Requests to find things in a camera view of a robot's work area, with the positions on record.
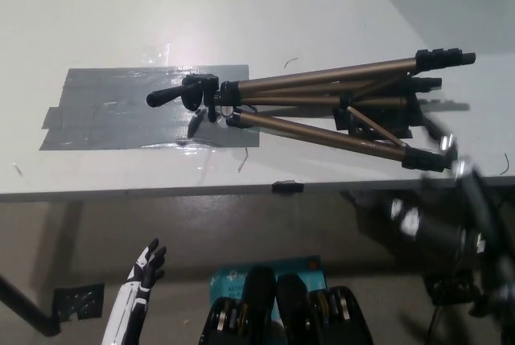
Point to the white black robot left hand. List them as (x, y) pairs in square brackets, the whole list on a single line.
[(133, 292)]

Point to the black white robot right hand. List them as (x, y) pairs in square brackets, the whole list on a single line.
[(438, 232)]

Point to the bronze tripod with black head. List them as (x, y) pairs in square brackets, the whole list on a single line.
[(301, 77)]

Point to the small black tape strip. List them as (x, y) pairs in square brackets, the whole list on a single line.
[(287, 186)]

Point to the black floor tape patch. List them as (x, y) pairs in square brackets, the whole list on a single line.
[(78, 301), (450, 286)]

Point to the dark metal table leg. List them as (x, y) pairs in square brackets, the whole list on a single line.
[(32, 309)]

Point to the teal cardboard box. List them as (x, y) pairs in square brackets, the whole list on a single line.
[(229, 284)]

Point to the grey duct tape patch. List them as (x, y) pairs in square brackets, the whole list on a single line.
[(120, 112)]

